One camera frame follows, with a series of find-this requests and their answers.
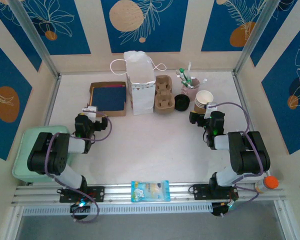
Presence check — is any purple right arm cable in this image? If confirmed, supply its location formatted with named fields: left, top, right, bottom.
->
left=212, top=101, right=265, bottom=201

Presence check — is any grey slotted cable duct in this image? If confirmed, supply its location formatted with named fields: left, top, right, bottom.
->
left=22, top=201, right=214, bottom=216

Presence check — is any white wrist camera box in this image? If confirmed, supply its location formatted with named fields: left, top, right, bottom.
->
left=205, top=101, right=218, bottom=113
left=81, top=105, right=98, bottom=120

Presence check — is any aluminium frame post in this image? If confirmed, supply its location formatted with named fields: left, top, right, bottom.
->
left=233, top=0, right=282, bottom=73
left=8, top=0, right=60, bottom=79

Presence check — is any mint green tray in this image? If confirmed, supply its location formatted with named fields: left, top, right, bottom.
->
left=11, top=124, right=72, bottom=183

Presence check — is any stack of brown paper cups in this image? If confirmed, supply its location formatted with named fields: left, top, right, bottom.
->
left=193, top=89, right=214, bottom=113

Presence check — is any aluminium table edge rail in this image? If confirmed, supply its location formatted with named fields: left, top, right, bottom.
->
left=43, top=73, right=62, bottom=127
left=231, top=70, right=273, bottom=176

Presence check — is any pink straw holder cup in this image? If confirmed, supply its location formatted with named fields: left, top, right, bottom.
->
left=181, top=77, right=201, bottom=100

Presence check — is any green tipped wrapped straw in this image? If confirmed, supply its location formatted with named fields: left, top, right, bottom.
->
left=175, top=71, right=187, bottom=86
left=179, top=67, right=189, bottom=85

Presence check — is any dark blue napkin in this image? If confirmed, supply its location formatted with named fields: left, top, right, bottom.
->
left=91, top=86, right=127, bottom=112

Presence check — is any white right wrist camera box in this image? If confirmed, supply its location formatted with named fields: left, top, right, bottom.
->
left=205, top=101, right=218, bottom=113

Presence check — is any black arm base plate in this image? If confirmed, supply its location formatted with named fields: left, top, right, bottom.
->
left=191, top=183, right=240, bottom=201
left=59, top=185, right=106, bottom=204

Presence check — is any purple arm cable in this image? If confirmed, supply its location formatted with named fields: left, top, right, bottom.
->
left=212, top=101, right=265, bottom=201
left=45, top=112, right=113, bottom=224

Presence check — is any white animal print paper bag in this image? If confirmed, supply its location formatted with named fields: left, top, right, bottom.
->
left=110, top=50, right=167, bottom=116

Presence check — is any black controller board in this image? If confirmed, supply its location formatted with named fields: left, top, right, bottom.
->
left=211, top=201, right=238, bottom=218
left=69, top=199, right=92, bottom=221

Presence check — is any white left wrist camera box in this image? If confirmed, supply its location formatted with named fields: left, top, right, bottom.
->
left=81, top=105, right=98, bottom=120

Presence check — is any orange capped bottle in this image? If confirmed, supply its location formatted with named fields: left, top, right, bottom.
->
left=254, top=175, right=280, bottom=193

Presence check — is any stack of pulp cup carriers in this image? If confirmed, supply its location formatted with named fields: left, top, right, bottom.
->
left=153, top=74, right=176, bottom=116

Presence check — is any cardboard napkin box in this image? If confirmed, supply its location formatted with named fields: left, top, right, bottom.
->
left=86, top=81, right=128, bottom=118

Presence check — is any stack of black cup lids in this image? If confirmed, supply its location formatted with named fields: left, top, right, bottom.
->
left=174, top=94, right=191, bottom=112

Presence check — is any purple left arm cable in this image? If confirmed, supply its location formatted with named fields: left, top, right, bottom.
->
left=45, top=112, right=113, bottom=224

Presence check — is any aluminium mounting rail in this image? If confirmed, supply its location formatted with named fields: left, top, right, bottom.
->
left=11, top=181, right=286, bottom=207

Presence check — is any blue snack packet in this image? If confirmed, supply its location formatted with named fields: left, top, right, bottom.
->
left=130, top=179, right=171, bottom=203

